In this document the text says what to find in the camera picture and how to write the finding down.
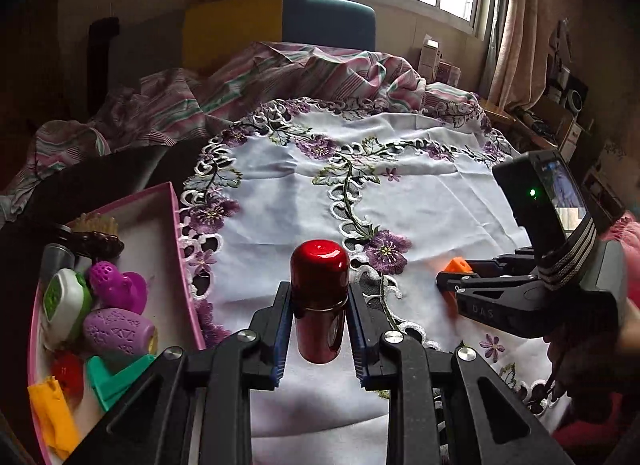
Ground purple patterned egg toy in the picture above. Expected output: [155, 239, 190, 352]
[82, 308, 157, 361]

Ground orange perforated block toy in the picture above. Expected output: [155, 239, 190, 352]
[444, 256, 473, 274]

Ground orange plastic comb piece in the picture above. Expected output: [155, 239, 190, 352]
[28, 376, 80, 459]

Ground white embroidered floral tablecloth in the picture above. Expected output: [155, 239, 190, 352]
[177, 97, 574, 465]

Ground green plastic funnel toy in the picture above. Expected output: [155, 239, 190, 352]
[86, 355, 155, 412]

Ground camera with lit screen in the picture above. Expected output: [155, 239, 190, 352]
[492, 150, 597, 289]

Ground green white plug-in device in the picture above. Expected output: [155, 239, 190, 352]
[42, 268, 93, 350]

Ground beige window curtain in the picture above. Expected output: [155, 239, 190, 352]
[480, 0, 553, 110]

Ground pink striped bed sheet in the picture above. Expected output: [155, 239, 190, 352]
[1, 43, 491, 222]

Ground red wooden puzzle piece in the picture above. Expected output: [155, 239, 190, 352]
[51, 349, 85, 404]

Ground magenta perforated bird toy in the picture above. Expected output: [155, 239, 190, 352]
[88, 261, 149, 315]

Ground multicolour chair backrest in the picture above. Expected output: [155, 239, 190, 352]
[181, 0, 376, 74]

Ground beige plastic comb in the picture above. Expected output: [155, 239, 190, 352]
[70, 213, 118, 237]

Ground white cardboard boxes on sill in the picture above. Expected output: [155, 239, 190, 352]
[418, 34, 461, 87]

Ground pink shallow tray box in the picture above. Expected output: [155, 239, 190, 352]
[27, 181, 207, 465]

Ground person's right hand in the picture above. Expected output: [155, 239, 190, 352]
[544, 300, 639, 423]

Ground red glossy cylinder bottle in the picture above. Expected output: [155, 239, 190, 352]
[291, 240, 349, 364]

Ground dark maroon flower dish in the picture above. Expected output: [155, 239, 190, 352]
[70, 231, 125, 261]

